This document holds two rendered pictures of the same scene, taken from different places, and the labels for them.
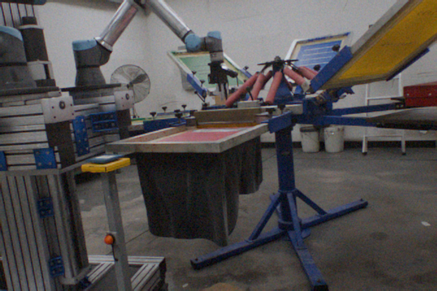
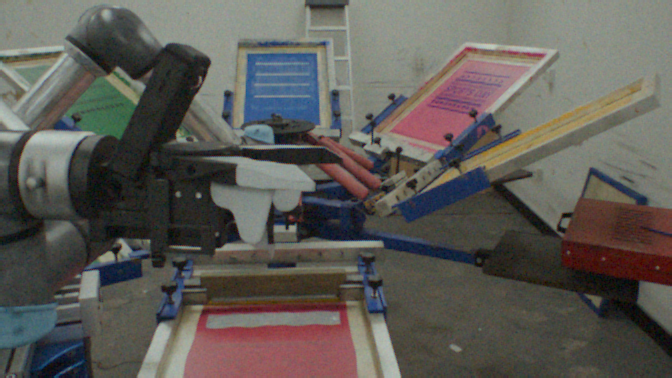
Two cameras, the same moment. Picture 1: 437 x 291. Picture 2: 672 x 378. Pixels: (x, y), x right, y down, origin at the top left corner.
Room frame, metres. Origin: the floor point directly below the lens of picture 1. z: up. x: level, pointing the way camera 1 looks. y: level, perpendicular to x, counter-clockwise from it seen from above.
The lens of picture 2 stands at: (0.62, 0.69, 1.80)
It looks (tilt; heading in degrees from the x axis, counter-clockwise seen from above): 18 degrees down; 326
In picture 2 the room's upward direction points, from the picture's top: straight up
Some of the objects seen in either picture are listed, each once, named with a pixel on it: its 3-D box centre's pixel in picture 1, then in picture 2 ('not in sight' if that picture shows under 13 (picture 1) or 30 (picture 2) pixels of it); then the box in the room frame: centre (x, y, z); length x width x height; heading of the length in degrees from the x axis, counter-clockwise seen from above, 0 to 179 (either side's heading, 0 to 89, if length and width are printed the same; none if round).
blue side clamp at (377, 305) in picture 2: (277, 122); (370, 292); (1.92, -0.31, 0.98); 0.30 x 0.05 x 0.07; 149
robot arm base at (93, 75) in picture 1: (89, 75); not in sight; (1.96, 0.62, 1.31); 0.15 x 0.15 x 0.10
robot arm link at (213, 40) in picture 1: (214, 42); (258, 147); (2.05, -0.04, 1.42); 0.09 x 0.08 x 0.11; 86
